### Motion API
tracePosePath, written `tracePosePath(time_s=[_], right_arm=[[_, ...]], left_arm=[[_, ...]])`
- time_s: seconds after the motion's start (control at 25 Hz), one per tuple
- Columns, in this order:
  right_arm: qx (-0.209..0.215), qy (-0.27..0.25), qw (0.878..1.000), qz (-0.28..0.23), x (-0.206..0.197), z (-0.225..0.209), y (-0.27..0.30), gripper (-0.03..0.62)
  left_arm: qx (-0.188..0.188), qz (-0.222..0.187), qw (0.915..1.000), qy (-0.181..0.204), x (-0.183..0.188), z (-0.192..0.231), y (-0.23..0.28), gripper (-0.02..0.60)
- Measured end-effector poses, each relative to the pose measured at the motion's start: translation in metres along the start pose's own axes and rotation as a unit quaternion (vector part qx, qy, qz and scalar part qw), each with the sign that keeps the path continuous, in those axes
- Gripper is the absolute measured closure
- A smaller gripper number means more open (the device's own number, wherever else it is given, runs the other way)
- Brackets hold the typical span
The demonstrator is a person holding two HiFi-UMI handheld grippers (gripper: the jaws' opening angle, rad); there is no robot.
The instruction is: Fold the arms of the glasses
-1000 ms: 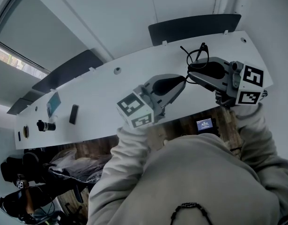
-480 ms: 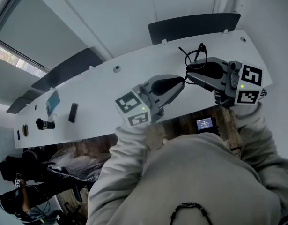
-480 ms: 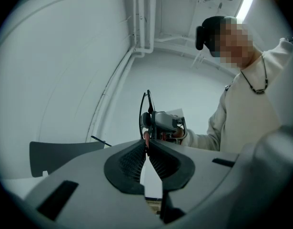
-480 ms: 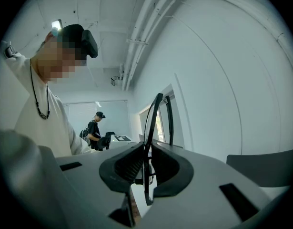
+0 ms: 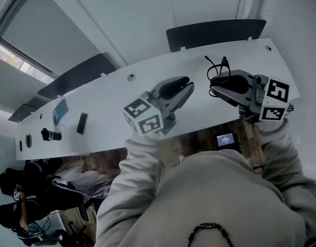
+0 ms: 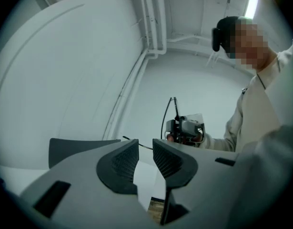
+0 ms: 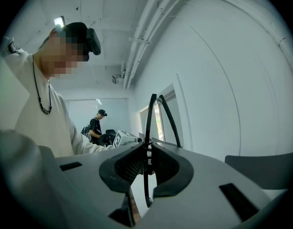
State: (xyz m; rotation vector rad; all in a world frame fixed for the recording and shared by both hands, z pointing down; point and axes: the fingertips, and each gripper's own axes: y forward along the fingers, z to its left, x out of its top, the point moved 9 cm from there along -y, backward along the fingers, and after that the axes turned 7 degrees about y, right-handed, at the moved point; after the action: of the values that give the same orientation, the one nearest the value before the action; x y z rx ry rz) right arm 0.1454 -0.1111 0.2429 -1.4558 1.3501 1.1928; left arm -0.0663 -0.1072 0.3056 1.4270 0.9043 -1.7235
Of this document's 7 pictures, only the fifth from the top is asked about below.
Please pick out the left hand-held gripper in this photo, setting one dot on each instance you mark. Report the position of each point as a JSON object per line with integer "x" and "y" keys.
{"x": 145, "y": 117}

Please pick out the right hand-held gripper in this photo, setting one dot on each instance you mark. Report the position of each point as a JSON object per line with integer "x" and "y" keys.
{"x": 276, "y": 91}

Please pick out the black-framed eyeglasses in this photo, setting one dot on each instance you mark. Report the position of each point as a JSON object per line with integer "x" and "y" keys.
{"x": 224, "y": 62}

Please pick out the person's right forearm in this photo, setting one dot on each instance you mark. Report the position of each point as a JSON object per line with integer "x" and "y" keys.
{"x": 283, "y": 150}

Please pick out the person's left forearm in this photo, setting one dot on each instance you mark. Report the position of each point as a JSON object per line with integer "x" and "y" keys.
{"x": 137, "y": 163}

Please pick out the dark desk divider panel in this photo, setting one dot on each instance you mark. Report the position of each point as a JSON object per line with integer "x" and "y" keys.
{"x": 214, "y": 35}
{"x": 29, "y": 109}
{"x": 78, "y": 76}

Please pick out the small blue-screen device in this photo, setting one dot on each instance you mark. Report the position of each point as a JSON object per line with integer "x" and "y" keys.
{"x": 225, "y": 140}

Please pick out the flat rectangular phone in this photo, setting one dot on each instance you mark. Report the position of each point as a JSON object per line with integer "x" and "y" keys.
{"x": 82, "y": 123}

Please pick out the person's beige sweatshirt torso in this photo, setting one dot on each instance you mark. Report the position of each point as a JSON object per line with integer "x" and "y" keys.
{"x": 224, "y": 194}

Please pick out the plastic-wrapped office chair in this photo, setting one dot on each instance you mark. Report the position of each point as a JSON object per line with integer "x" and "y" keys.
{"x": 88, "y": 181}

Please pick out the black bottle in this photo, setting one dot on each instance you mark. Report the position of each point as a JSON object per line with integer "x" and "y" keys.
{"x": 52, "y": 135}

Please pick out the grey roller blind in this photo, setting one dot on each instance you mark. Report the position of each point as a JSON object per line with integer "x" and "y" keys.
{"x": 49, "y": 30}

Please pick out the yellow round object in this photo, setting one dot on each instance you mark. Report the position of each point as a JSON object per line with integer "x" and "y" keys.
{"x": 28, "y": 141}

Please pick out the black office chair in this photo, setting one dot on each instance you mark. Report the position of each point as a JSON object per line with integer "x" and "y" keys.
{"x": 34, "y": 174}

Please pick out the small dark flat object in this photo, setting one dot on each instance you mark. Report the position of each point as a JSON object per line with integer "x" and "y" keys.
{"x": 20, "y": 145}

